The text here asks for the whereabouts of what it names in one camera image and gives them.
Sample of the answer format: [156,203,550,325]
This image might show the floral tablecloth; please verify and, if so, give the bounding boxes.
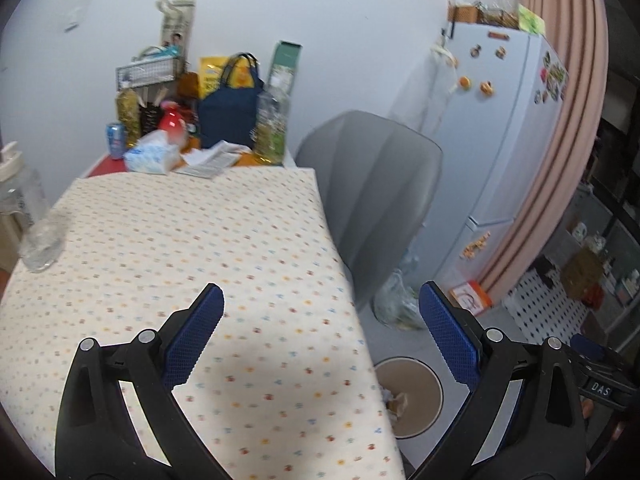
[0,166,406,480]

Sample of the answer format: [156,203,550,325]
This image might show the red and white vase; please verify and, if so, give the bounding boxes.
[157,101,188,136]

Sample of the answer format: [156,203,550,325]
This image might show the white tote bag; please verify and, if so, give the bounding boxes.
[390,42,458,136]

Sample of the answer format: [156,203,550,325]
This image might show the green and yellow packet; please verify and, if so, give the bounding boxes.
[517,4,546,36]

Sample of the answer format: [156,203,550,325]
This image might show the tall clear flower-label bottle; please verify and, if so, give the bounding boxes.
[252,85,292,166]

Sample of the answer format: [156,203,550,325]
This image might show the navy lunch bag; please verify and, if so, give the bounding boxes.
[196,52,266,150]

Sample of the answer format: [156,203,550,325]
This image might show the grey chair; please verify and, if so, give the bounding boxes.
[295,110,445,311]

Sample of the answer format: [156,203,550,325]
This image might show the clear plastic bag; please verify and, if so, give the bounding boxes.
[374,270,426,331]

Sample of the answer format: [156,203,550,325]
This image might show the white tissue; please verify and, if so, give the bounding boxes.
[382,390,411,418]

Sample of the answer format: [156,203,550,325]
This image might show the orange and white box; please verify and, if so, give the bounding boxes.
[447,280,493,316]

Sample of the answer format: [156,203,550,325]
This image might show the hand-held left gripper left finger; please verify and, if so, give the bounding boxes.
[54,283,226,480]

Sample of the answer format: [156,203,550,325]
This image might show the green box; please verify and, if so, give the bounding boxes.
[270,40,302,92]

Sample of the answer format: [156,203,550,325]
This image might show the printed white paper bag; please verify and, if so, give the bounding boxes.
[157,0,197,56]

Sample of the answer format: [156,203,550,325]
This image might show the blue drink can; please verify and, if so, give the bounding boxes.
[105,122,126,160]

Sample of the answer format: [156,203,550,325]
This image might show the black utensil holder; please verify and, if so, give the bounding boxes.
[140,87,168,131]

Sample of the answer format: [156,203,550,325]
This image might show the tan cushion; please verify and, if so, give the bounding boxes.
[0,210,21,271]

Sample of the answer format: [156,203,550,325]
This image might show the large clear water jug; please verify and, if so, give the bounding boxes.
[0,142,71,273]

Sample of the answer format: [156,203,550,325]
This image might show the white fridge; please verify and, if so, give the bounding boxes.
[430,20,568,301]

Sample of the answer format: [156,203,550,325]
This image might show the round white trash bin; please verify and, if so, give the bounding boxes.
[374,356,445,441]

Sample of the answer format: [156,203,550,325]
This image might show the cluster of yellow fridge magnets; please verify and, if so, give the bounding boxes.
[460,230,493,261]

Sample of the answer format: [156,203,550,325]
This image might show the blue and white tissue pack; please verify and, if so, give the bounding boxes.
[122,130,183,175]

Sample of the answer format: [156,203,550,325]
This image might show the brown cardboard box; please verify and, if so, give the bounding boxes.
[560,250,603,301]

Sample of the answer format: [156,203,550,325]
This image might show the white papers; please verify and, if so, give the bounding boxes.
[172,141,253,178]

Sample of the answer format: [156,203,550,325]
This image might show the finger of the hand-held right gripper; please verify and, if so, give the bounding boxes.
[570,332,603,361]

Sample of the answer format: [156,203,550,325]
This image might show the wicker basket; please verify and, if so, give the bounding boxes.
[447,2,521,28]

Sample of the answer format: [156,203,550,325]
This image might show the black storage shelf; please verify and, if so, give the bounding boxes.
[565,110,640,351]

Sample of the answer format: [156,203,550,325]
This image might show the cluster of side fridge magnets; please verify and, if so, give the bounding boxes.
[535,50,568,106]

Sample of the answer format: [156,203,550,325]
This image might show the white dotted mat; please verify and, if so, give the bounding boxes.
[502,270,591,346]

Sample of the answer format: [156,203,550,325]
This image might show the yellow snack packet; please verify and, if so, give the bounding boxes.
[199,55,251,98]

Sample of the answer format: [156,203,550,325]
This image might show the black wire basket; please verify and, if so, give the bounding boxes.
[116,55,181,92]

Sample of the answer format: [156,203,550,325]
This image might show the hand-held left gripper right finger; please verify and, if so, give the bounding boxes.
[407,281,587,480]

